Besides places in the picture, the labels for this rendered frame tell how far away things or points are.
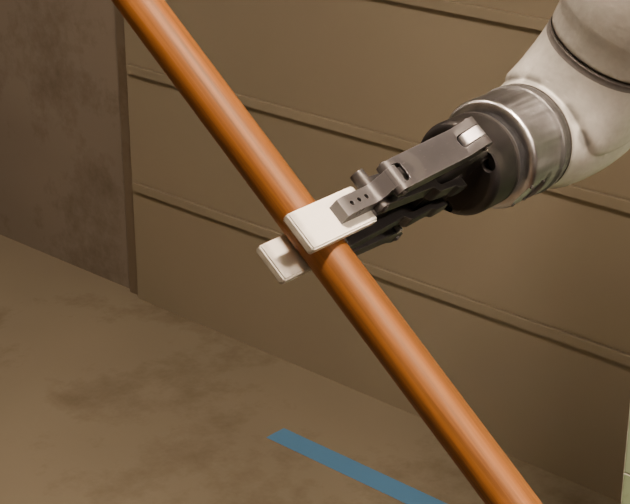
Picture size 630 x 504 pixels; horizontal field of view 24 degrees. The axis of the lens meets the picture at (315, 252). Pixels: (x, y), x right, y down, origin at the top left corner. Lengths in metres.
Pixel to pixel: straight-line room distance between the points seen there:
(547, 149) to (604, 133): 0.07
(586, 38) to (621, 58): 0.03
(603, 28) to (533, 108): 0.08
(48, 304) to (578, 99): 4.58
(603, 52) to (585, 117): 0.06
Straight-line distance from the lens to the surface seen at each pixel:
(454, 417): 0.95
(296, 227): 0.95
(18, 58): 5.91
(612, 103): 1.17
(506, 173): 1.10
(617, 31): 1.13
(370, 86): 4.50
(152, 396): 4.92
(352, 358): 4.89
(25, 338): 5.38
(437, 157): 1.01
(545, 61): 1.17
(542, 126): 1.13
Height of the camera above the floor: 2.32
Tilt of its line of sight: 23 degrees down
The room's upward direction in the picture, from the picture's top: straight up
